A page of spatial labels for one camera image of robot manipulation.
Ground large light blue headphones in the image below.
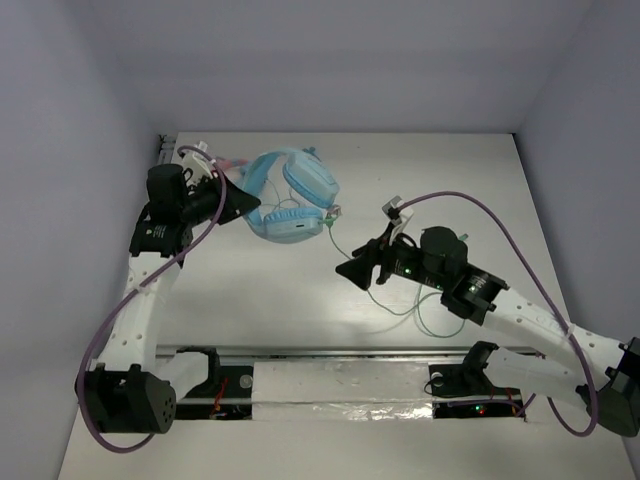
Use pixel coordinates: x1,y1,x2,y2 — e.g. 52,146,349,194
240,148,341,245

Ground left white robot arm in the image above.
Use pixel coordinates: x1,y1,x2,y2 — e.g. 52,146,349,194
76,164,260,436

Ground aluminium rail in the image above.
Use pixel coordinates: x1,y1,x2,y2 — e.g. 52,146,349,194
154,343,481,362
157,135,176,165

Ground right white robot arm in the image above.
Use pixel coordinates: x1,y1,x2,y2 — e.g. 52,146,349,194
335,226,639,437

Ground left side aluminium rail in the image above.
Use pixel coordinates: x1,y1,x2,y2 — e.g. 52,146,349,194
157,135,176,165

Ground white foam block with tape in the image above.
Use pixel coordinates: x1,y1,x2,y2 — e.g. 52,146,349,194
251,359,433,422

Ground pink blue cat-ear headphones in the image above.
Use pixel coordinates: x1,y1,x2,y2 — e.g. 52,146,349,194
211,157,251,176

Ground blue earbuds with cable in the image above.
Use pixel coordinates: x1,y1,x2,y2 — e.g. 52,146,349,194
303,146,318,158

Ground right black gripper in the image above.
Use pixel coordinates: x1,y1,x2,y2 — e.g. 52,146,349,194
335,223,448,291

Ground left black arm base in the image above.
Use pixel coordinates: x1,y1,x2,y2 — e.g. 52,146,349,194
157,347,254,421

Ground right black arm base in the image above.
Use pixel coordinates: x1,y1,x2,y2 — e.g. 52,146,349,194
423,341,535,419

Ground green headphone cable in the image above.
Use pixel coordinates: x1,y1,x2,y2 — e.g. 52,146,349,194
319,207,471,339

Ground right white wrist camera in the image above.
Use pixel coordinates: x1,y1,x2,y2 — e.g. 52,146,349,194
382,196,414,245

